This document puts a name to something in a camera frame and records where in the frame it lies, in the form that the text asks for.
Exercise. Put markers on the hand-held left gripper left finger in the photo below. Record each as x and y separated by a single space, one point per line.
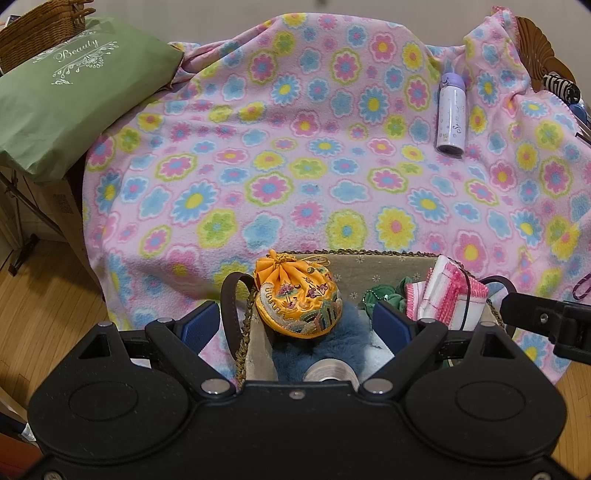
201 325

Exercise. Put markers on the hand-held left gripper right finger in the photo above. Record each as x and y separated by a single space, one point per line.
392 323

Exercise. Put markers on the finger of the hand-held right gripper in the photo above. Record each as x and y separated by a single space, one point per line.
531 311

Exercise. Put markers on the plush toy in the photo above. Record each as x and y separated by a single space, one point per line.
383 293

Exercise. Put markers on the blue fuzzy plush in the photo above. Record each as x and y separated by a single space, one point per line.
341 332

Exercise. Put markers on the woven basket with fabric liner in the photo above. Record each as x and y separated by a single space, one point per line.
360 272

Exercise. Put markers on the pink and white cloth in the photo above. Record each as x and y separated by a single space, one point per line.
443 290

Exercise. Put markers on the beige tape roll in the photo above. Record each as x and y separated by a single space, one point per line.
330 369

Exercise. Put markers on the orange embroidered pouch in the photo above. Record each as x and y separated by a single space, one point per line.
295 300

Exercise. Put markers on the pink floral fleece blanket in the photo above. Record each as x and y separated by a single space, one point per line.
300 175

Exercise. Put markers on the cardboard box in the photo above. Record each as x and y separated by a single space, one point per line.
55 203

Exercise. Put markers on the black folding stand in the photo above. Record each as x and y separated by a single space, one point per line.
23 254

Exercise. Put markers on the blue round lid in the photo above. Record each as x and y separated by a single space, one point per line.
579 110

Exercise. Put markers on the white and purple bottle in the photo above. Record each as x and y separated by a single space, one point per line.
451 120

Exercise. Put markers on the zebra print item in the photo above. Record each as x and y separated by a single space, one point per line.
558 85

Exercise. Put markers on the green printed pillow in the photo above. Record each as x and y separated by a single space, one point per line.
69 101

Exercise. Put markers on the wooden fan-shaped chair back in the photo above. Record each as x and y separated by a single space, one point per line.
538 46

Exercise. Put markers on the brown wicker basket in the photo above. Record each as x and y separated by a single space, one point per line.
41 23

